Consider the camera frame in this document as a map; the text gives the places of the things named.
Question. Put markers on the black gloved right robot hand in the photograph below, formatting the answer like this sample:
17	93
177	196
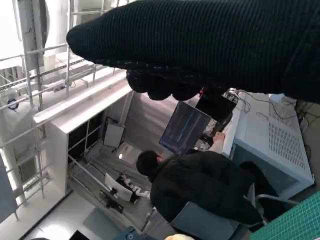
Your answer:
200	37

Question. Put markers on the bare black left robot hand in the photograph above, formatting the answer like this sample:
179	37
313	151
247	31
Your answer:
130	233

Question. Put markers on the round toy bread bun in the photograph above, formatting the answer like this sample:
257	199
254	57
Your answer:
178	237

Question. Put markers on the black computer case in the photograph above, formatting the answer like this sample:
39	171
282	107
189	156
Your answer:
217	107

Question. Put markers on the grey padded chair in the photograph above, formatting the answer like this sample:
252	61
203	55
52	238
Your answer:
205	222

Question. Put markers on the seated person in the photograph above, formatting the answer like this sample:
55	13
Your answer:
200	185

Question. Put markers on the computer monitor with dark screen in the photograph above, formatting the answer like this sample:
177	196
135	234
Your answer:
185	127

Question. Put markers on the white board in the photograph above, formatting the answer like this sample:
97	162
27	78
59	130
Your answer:
113	135

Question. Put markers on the white mesh-front cabinet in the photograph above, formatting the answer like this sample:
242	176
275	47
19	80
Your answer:
275	145

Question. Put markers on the green cutting mat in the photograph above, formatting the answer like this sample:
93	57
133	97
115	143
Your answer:
295	220

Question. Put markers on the white metal ceiling grid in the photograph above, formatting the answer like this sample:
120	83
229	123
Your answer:
37	75

